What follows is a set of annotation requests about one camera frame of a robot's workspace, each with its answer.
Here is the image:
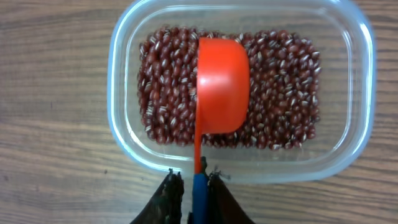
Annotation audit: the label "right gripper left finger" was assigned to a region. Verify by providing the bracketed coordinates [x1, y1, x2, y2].
[130, 169, 184, 224]

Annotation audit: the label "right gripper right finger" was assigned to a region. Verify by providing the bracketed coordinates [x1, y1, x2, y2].
[188, 156, 254, 224]

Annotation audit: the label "red beans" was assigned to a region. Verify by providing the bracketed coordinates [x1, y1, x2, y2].
[137, 26, 322, 150]

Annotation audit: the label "clear plastic container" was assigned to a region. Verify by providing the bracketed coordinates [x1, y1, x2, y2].
[107, 0, 377, 184]

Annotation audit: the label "red scoop with blue handle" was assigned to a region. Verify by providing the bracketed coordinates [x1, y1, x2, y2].
[192, 37, 251, 224]

